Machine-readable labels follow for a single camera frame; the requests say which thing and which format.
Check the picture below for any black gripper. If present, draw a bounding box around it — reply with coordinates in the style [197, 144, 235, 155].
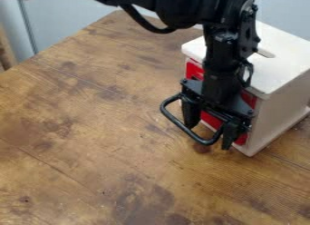
[181, 61, 252, 151]

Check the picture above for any black metal drawer handle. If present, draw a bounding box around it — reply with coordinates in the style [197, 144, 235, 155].
[160, 93, 224, 146]

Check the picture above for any red drawer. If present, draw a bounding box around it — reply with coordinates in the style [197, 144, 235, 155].
[185, 58, 256, 146]

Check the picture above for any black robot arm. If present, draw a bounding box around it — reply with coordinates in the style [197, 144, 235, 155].
[95, 0, 260, 150]

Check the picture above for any white wooden box cabinet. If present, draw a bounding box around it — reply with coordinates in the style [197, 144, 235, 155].
[180, 20, 310, 158]

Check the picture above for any wooden object at left edge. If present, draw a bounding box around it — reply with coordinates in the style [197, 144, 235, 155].
[0, 24, 17, 73]

